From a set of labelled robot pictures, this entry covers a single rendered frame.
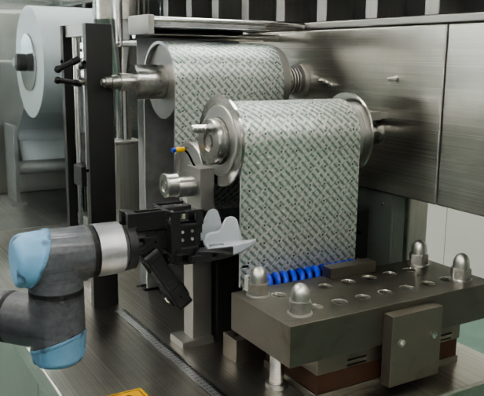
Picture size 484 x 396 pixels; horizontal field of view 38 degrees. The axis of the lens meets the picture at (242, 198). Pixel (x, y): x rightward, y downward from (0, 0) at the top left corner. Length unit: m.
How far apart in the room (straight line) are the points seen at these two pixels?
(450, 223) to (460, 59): 3.29
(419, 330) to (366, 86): 0.49
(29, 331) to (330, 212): 0.52
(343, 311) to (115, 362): 0.38
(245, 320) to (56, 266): 0.29
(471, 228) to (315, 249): 3.17
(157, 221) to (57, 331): 0.20
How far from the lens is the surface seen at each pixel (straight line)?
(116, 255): 0.98
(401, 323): 1.05
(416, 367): 1.10
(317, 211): 1.18
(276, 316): 0.98
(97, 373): 1.13
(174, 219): 1.01
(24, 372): 1.44
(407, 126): 1.26
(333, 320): 0.99
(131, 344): 1.23
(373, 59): 1.33
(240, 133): 1.07
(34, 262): 0.95
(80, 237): 0.97
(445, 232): 4.47
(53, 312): 0.98
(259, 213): 1.11
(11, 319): 1.02
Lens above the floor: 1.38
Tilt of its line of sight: 11 degrees down
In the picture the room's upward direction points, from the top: 1 degrees clockwise
